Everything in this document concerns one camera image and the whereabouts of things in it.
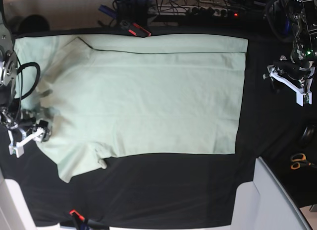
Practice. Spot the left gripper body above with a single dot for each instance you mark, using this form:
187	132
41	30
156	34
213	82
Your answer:
294	67

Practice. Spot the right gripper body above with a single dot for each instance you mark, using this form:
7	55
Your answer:
18	124

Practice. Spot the light green T-shirt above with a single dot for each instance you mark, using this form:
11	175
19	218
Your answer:
116	96

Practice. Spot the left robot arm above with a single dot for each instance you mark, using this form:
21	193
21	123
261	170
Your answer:
301	21

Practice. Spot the black tape roll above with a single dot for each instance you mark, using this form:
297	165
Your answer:
307	135

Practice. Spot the white chair left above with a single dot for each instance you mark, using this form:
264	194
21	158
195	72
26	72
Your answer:
14	213

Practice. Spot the white chair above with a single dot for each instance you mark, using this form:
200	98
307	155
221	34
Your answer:
263	204
14	213

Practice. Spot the red clamp bottom edge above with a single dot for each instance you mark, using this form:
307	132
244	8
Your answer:
82	223

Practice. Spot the white chair right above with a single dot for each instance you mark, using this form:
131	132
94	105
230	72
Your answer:
263	204

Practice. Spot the white power strip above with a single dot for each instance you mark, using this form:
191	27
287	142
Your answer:
188	10

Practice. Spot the black table cloth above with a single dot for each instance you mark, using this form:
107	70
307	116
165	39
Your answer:
169	190

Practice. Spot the black and red clamp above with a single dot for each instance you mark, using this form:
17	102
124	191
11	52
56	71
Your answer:
134	29

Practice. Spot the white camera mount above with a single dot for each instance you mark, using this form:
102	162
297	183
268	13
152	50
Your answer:
24	140
294	87

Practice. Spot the orange handled scissors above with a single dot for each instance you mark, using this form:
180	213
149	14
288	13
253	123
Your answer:
299	160

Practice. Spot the blue handle clamp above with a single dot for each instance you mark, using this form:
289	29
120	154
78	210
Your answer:
108	11

